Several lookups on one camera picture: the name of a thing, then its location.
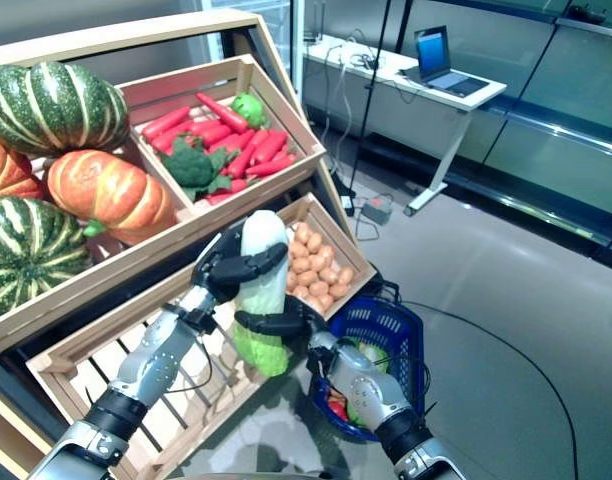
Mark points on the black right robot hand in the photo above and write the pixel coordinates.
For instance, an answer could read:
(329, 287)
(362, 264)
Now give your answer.
(301, 322)

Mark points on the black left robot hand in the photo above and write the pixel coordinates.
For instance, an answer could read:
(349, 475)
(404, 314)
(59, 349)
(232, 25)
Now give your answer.
(221, 270)

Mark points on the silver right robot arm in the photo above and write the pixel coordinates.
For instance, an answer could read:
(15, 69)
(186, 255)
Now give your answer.
(366, 390)

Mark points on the blue plastic shopping basket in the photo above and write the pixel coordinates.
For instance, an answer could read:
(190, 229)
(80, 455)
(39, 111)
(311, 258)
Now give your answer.
(386, 320)

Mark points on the red-orange carrot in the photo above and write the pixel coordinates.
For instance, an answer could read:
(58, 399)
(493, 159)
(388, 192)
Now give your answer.
(268, 145)
(271, 167)
(243, 155)
(213, 134)
(221, 111)
(168, 140)
(166, 122)
(218, 198)
(238, 185)

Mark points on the wooden potato crate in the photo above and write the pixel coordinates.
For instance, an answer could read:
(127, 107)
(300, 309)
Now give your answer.
(343, 242)

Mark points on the red pepper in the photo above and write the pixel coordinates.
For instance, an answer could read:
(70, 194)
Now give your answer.
(338, 407)

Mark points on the wooden carrot crate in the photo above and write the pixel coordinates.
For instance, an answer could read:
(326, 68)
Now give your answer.
(276, 187)

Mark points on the dark green broccoli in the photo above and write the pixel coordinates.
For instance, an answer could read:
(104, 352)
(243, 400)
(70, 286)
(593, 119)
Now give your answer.
(191, 167)

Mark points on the wide wooden pumpkin crate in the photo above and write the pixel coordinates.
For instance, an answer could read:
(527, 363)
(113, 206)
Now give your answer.
(111, 272)

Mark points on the slatted wooden cabbage crate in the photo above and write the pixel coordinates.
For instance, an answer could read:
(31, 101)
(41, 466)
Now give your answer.
(111, 325)

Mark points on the black power adapter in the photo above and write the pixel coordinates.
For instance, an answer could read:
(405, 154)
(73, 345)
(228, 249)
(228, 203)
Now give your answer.
(347, 202)

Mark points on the small orange pumpkin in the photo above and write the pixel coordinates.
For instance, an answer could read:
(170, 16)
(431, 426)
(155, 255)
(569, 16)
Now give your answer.
(111, 195)

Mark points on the grey power box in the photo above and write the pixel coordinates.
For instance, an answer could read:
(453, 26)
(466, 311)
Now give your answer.
(378, 209)

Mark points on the green striped pumpkin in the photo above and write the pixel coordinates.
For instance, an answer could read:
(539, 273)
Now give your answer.
(28, 250)
(51, 107)

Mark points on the black stand pole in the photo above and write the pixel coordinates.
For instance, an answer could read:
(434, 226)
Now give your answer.
(368, 100)

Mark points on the large orange pumpkin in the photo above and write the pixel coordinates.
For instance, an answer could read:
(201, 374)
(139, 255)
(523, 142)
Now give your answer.
(8, 170)

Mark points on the white standing desk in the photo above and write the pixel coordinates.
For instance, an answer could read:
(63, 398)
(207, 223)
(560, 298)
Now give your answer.
(411, 110)

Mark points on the large wooden display shelf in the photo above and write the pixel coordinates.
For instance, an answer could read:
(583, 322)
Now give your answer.
(136, 42)

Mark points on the black router with antennas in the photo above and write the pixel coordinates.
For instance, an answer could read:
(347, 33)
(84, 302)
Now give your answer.
(311, 35)

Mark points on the white glass door fridge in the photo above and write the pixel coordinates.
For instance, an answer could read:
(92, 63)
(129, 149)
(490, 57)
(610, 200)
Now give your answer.
(271, 15)

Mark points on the open grey laptop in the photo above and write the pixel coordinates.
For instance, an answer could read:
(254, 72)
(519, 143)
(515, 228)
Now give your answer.
(433, 50)

